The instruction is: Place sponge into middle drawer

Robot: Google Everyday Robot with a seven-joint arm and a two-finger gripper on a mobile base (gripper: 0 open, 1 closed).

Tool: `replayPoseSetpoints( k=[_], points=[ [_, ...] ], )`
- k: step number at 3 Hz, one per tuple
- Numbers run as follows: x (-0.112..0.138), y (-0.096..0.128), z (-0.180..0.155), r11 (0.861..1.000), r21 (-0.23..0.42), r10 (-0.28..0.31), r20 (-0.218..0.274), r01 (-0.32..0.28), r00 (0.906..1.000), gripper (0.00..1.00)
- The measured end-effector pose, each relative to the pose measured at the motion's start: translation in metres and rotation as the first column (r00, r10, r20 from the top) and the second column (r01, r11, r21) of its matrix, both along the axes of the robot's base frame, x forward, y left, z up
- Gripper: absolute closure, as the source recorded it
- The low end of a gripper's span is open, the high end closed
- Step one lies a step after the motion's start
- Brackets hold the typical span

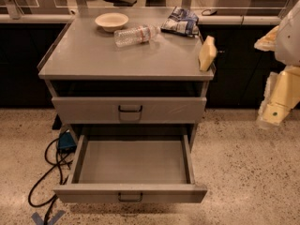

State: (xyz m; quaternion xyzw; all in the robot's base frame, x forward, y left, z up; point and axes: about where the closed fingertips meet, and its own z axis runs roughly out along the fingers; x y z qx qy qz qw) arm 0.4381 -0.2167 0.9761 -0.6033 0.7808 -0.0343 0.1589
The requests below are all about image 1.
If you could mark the black office chair seat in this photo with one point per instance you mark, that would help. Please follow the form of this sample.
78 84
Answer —
122 3

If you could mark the blue white snack bag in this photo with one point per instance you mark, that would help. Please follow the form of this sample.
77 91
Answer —
182 22

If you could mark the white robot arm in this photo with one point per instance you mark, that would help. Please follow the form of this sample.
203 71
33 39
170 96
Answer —
287 48

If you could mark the grey metal drawer cabinet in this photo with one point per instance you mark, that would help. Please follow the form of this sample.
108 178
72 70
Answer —
86 63

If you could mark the white paper bowl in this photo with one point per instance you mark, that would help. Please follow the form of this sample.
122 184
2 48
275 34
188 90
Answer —
111 22

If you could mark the closed grey upper drawer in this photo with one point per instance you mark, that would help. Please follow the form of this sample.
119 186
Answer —
124 110

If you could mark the clear plastic water bottle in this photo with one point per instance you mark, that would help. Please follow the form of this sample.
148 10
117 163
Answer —
135 35

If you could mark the open grey middle drawer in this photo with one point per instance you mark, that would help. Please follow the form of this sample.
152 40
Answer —
139 170

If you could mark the yellow sponge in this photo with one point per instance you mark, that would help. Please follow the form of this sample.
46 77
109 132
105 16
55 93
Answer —
207 54

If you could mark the blue power box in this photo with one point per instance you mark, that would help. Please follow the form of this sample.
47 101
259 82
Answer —
66 143

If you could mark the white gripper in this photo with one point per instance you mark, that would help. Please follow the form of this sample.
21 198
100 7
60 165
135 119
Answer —
289 39

